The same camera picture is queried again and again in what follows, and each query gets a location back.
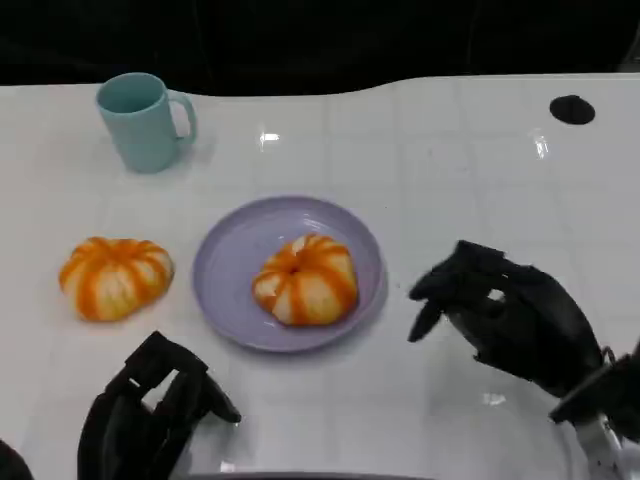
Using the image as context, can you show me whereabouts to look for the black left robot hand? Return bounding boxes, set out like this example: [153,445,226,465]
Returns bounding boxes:
[75,330,242,480]

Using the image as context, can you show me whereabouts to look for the dark grey robot torso edge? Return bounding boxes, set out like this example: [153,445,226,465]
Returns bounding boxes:
[184,472,431,480]

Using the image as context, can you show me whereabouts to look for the orange and white bread roll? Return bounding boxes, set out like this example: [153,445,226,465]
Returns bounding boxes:
[251,233,360,328]
[58,236,176,323]

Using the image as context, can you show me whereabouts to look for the lilac plate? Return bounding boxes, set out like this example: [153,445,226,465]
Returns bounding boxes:
[192,195,386,354]

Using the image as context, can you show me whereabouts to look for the black table cable grommet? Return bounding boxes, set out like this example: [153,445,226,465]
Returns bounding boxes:
[549,94,597,125]

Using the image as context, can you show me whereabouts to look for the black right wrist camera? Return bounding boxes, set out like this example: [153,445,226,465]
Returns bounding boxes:
[548,339,640,444]

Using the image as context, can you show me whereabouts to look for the pale green mug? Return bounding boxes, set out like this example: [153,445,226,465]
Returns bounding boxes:
[95,72,198,175]

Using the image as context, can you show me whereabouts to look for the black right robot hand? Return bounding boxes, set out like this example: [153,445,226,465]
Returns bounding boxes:
[407,239,605,399]

